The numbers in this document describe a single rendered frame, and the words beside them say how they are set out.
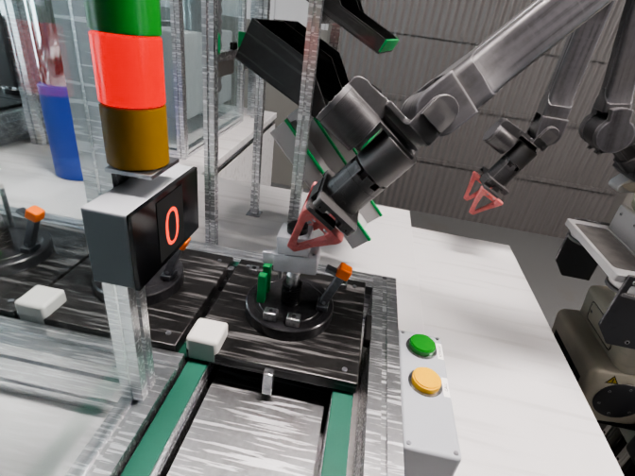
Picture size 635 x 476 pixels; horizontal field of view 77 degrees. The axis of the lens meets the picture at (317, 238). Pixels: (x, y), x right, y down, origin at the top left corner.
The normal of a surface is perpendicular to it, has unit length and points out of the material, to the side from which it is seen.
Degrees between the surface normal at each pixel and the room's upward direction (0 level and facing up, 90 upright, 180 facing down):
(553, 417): 0
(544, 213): 90
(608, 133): 90
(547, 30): 75
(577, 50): 90
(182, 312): 0
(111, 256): 90
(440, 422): 0
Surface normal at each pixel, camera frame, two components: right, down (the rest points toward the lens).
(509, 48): 0.09, 0.15
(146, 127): 0.66, 0.44
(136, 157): 0.33, 0.50
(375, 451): 0.12, -0.86
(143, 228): 0.98, 0.18
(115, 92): -0.05, 0.48
